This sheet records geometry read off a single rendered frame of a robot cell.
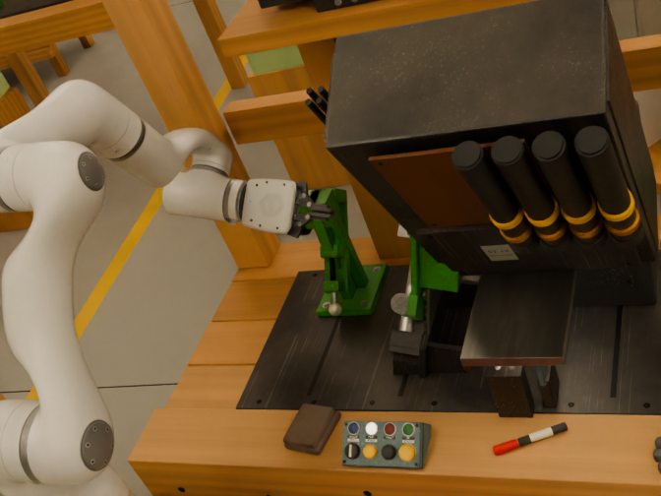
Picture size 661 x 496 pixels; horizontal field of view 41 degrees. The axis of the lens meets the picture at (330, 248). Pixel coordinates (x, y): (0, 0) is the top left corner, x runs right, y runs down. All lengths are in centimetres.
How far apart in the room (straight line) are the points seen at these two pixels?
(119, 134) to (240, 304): 76
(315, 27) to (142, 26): 45
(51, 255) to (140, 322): 254
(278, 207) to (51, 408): 60
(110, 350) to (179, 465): 202
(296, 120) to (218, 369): 58
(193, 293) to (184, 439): 203
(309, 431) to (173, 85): 79
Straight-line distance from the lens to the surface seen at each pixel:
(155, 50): 194
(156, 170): 158
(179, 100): 199
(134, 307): 396
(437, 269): 155
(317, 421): 170
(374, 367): 179
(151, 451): 188
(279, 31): 165
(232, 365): 199
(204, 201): 170
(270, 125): 204
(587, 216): 120
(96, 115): 144
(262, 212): 167
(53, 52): 683
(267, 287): 214
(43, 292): 133
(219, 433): 183
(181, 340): 364
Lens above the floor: 212
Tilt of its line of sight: 35 degrees down
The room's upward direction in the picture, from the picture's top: 23 degrees counter-clockwise
